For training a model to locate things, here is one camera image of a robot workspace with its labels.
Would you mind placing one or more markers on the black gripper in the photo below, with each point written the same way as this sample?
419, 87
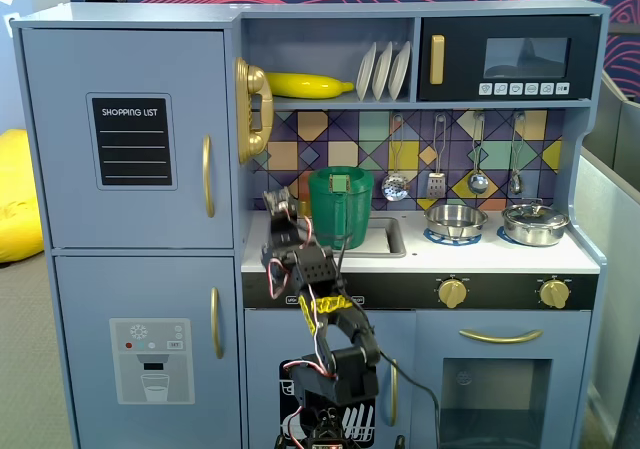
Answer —
278, 217

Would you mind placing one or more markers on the blue shopping list fridge door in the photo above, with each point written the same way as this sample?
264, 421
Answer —
60, 169

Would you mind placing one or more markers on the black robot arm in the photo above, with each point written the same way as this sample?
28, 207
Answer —
350, 379

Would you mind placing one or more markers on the blue dishwasher cabinet door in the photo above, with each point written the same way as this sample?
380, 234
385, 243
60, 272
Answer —
265, 339

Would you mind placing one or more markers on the open steel toy pot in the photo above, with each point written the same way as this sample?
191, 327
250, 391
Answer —
455, 219

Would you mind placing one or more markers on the blue oven door with window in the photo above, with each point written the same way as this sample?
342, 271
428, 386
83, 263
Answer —
430, 359

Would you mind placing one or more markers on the blue water dispenser fridge door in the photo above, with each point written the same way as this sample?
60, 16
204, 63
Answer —
85, 319

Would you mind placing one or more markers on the green plastic cup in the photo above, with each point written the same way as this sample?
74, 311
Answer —
356, 209

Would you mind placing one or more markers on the grey toy sink basin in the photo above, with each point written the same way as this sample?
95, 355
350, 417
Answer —
387, 241

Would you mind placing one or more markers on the steel slotted skimmer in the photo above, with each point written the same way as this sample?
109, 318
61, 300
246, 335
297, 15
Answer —
395, 189

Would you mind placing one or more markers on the yellow toy banana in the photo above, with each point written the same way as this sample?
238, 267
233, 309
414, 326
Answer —
305, 85

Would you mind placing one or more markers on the gold toy telephone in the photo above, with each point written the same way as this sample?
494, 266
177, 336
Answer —
250, 79

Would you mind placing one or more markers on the white toy plate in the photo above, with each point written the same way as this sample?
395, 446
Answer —
365, 71
383, 71
400, 69

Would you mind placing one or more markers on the steel slotted spatula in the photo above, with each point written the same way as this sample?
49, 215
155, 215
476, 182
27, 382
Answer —
436, 185

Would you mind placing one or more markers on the gold stove knob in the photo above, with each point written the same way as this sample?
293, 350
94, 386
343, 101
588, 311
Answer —
452, 294
553, 294

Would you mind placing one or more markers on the blue toy kitchen body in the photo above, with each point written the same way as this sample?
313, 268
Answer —
325, 9

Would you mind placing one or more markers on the steel ladle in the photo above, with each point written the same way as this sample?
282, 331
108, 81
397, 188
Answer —
477, 184

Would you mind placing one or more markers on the steel hanging spoon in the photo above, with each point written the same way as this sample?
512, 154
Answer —
516, 184

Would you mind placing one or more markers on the black toy microwave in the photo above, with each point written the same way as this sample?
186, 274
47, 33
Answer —
460, 29

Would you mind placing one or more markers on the lidded steel toy pot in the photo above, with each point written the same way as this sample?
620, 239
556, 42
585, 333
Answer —
535, 229

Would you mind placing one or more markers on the yellow bean bag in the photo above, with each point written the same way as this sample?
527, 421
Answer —
15, 194

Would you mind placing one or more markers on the grey rounded desk partition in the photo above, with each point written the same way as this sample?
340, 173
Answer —
612, 114

